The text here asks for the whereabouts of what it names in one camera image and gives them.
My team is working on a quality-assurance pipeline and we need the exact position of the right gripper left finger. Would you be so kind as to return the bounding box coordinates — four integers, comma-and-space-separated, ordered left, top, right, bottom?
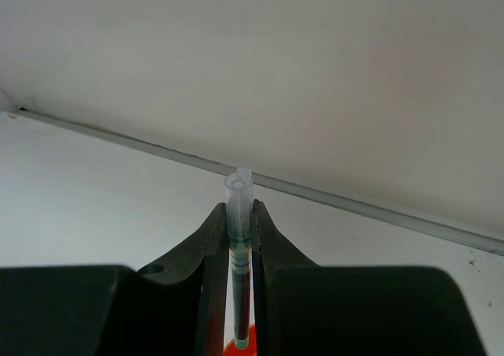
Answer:
1, 204, 228, 355

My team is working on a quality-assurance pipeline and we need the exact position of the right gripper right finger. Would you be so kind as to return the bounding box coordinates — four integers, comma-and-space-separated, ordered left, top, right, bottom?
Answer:
251, 201, 486, 355

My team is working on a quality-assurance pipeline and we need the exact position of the green gel pen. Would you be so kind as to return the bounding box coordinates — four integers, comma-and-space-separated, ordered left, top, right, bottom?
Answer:
224, 168, 254, 350

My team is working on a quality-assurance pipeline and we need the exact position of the orange round organizer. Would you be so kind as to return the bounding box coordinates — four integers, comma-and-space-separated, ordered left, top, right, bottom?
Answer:
222, 324, 258, 356

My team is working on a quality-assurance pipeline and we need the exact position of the aluminium back edge strip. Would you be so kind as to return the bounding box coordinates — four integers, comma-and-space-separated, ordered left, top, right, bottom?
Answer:
15, 108, 503, 256

